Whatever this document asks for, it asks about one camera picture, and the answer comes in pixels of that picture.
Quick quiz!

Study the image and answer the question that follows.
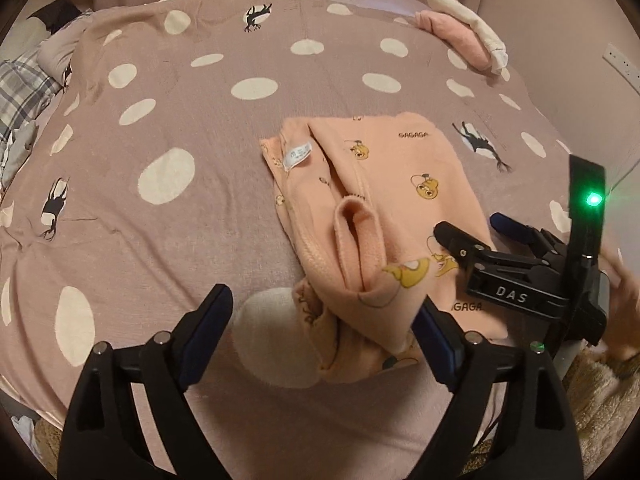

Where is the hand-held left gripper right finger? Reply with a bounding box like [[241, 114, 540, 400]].
[[410, 302, 586, 480]]

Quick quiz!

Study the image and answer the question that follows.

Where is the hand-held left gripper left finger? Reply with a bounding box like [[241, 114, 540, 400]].
[[57, 283, 234, 480]]

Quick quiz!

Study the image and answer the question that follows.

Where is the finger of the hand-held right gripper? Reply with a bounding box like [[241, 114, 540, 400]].
[[433, 220, 494, 269], [490, 212, 568, 256]]

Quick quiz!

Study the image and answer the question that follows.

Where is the pink printed baby shirt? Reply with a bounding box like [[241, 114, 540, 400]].
[[259, 112, 511, 386]]

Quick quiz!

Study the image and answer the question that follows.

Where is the person's right hand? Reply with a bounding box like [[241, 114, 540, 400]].
[[600, 249, 640, 361]]

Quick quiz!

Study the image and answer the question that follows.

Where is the folded pink garment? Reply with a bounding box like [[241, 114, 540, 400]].
[[414, 10, 493, 72]]

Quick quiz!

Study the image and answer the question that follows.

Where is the folded white garment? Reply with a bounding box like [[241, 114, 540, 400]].
[[426, 0, 508, 76]]

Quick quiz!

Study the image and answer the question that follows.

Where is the mauve white-spotted blanket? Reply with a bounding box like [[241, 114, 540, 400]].
[[0, 0, 618, 480]]

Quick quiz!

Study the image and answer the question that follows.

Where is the lavender bed sheet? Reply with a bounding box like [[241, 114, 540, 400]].
[[367, 0, 431, 16]]

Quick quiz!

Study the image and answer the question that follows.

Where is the plaid grey cloth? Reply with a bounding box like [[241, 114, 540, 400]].
[[0, 57, 66, 186]]

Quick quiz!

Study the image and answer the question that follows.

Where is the crumpled lavender cloth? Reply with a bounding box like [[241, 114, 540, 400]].
[[37, 10, 96, 78]]

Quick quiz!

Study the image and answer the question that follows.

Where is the black cloth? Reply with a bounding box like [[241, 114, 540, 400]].
[[25, 0, 83, 38]]

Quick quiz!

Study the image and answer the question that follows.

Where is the white wall socket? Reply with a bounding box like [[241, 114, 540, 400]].
[[602, 44, 640, 86]]

